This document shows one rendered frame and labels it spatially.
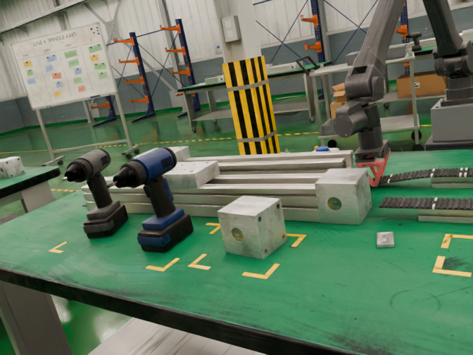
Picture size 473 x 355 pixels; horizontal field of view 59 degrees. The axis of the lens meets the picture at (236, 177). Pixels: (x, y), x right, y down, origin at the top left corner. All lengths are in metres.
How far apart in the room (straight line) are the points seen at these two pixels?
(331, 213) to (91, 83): 5.86
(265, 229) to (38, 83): 6.44
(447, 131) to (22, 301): 1.47
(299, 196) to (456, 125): 0.69
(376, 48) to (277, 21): 8.57
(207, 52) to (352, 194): 9.88
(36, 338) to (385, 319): 1.25
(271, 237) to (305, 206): 0.15
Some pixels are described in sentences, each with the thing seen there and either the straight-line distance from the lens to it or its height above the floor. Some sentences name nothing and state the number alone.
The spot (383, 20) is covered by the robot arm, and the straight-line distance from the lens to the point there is 1.15.
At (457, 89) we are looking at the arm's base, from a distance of 1.51.
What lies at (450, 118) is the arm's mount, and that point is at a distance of 1.49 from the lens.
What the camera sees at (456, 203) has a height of 0.81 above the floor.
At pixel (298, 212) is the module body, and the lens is 0.97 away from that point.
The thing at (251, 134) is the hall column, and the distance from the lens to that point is 4.36.
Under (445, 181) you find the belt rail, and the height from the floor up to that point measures 0.79.
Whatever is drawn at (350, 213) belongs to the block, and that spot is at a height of 0.81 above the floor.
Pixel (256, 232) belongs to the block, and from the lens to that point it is 0.82.
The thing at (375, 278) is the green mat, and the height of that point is 0.78.
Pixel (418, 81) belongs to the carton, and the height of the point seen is 0.40.
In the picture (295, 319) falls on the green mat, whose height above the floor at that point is 0.78.
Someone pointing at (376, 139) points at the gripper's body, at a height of 0.91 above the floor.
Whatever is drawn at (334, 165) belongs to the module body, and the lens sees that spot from 1.11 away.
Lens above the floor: 1.17
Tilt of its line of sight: 16 degrees down
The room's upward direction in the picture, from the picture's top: 12 degrees counter-clockwise
